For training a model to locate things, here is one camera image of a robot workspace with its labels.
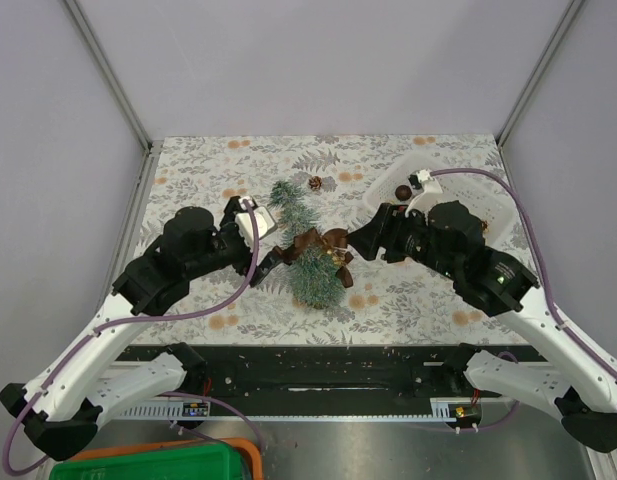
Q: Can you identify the white slotted cable duct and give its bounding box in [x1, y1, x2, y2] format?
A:
[117, 399, 210, 421]

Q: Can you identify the small frosted christmas tree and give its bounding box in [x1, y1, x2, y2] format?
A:
[270, 180, 353, 310]

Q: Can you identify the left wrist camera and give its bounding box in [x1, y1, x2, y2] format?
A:
[235, 196, 278, 248]

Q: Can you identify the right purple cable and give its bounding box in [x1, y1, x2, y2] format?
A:
[427, 167, 617, 432]

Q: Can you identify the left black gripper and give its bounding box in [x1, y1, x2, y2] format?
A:
[187, 197, 283, 284]

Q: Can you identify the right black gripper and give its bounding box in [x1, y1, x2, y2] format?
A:
[344, 202, 461, 280]

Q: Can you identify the purple cable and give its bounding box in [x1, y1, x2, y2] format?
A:
[0, 199, 267, 476]
[427, 167, 617, 432]

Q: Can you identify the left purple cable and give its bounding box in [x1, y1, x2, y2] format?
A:
[0, 199, 267, 476]

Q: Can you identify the green plastic bin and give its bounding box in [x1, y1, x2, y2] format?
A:
[47, 442, 263, 479]

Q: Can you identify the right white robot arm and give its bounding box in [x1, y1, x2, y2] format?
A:
[347, 201, 617, 453]

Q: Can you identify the brown ribbon gold berry garland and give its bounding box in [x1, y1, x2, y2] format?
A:
[280, 228, 354, 289]

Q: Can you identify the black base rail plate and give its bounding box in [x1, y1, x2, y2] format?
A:
[122, 341, 504, 416]

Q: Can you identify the dark brown bauble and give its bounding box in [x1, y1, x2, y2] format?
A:
[394, 185, 412, 202]

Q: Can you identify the white plastic basket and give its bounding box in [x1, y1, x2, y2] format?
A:
[362, 153, 517, 248]

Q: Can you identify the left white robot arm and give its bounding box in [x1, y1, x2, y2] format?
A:
[0, 196, 277, 461]

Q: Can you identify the floral patterned mat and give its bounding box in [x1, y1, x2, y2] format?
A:
[137, 134, 530, 346]

